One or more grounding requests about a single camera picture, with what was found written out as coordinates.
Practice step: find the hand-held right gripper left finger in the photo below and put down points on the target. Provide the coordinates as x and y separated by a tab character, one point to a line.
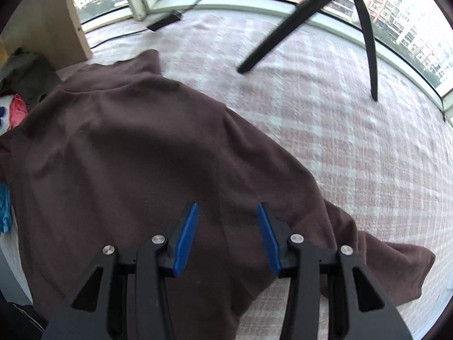
184	241

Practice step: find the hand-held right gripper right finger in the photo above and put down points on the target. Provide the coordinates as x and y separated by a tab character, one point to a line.
269	241

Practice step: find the brown fleece garment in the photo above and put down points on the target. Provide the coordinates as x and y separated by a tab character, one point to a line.
141	148

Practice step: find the pink plaid blanket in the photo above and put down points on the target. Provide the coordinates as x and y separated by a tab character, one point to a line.
354	148

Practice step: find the blue garment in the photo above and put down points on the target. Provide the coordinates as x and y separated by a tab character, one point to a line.
4	209

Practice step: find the black zipped jacket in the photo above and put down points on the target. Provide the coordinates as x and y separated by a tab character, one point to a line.
17	322

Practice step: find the black tripod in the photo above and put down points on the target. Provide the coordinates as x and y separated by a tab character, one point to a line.
283	32

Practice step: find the pink garment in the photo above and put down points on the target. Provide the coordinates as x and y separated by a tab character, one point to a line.
17	113

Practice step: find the dark grey garment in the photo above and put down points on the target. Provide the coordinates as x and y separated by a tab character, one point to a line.
28	74

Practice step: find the wooden board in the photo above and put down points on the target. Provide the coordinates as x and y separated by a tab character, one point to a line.
46	21

